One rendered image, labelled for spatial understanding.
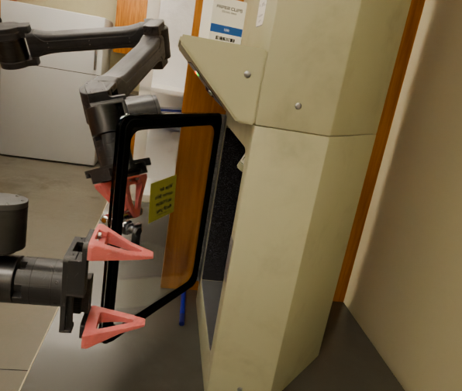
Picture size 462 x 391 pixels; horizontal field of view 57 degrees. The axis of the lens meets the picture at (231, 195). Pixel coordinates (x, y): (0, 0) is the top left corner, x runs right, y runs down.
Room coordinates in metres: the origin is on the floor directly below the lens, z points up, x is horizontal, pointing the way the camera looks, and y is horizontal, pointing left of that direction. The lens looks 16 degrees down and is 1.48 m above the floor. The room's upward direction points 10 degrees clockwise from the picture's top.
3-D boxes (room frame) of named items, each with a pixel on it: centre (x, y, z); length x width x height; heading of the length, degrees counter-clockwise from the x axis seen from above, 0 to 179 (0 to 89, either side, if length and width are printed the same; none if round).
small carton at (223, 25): (0.66, 0.06, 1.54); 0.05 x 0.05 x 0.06; 24
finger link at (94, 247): (0.47, 0.13, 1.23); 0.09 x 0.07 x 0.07; 100
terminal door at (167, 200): (0.75, 0.11, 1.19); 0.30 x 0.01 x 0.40; 155
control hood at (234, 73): (0.73, 0.07, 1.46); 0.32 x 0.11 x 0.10; 10
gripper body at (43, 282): (0.46, 0.20, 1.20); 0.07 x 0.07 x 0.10; 10
